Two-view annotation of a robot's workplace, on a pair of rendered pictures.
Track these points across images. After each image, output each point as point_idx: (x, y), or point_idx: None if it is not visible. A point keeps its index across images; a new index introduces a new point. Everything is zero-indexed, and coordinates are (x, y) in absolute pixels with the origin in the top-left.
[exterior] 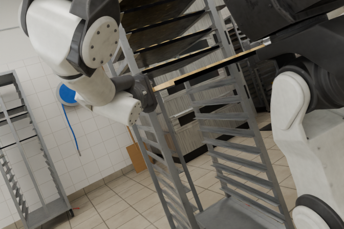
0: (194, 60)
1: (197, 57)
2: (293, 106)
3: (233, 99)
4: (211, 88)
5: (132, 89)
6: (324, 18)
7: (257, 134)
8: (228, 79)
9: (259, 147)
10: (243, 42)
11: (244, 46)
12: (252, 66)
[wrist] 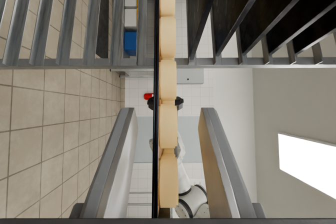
0: None
1: (190, 15)
2: None
3: (115, 46)
4: (138, 6)
5: None
6: None
7: (63, 67)
8: (144, 49)
9: (42, 65)
10: (183, 102)
11: (177, 105)
12: (152, 106)
